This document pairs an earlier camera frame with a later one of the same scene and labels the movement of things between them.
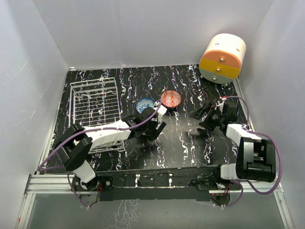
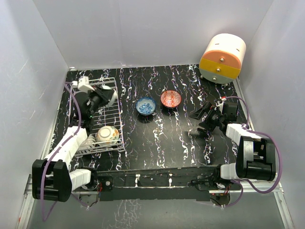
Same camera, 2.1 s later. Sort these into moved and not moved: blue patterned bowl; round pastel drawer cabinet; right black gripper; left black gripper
Moved: left black gripper
Not moved: right black gripper; blue patterned bowl; round pastel drawer cabinet
